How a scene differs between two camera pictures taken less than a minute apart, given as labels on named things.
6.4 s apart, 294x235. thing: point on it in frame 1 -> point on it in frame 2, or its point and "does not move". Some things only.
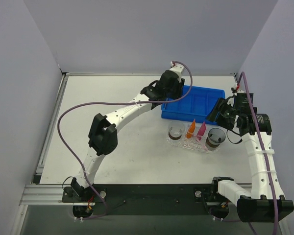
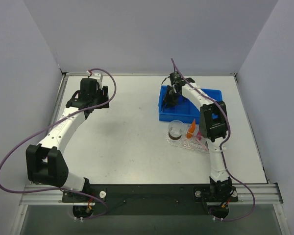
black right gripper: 220,111 -> 173,92
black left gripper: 177,87 -> 105,93
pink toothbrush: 198,140 does not move
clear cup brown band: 176,130 does not move
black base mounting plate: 149,199 does not move
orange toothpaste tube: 189,133 does not move
